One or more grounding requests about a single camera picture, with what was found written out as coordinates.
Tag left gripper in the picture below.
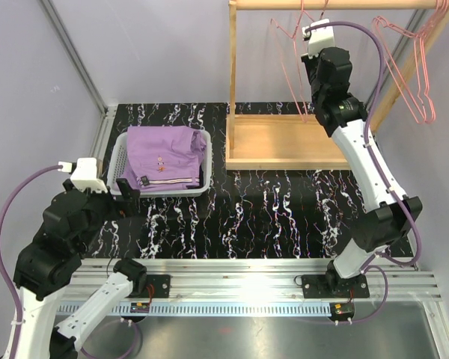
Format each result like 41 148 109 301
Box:
76 177 141 254

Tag pink wire hanger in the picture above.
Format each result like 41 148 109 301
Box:
269 1 314 123

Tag purple garment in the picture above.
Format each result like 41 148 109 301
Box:
121 126 207 192

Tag pink hanger with purple garment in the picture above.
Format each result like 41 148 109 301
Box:
300 0 329 22

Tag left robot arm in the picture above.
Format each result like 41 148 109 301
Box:
3 179 147 358

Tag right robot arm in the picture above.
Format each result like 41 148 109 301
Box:
301 47 423 298

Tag white plastic basket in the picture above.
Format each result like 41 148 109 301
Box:
107 129 212 198

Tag wooden clothes rack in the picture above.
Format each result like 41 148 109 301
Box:
225 1 432 171

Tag black marbled mat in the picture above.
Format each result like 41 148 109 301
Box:
88 102 364 259

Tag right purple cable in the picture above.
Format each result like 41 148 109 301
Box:
305 20 424 267

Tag purple cable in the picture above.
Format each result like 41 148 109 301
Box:
305 20 424 267
0 164 64 358

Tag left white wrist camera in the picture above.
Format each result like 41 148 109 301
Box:
58 157 109 194

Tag aluminium rail base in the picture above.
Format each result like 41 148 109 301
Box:
59 257 443 317

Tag empty pink wire hangers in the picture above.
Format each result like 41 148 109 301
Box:
371 1 449 131

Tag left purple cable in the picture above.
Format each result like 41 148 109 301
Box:
0 164 64 358

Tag aluminium corner post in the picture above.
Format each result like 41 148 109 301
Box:
38 0 108 116

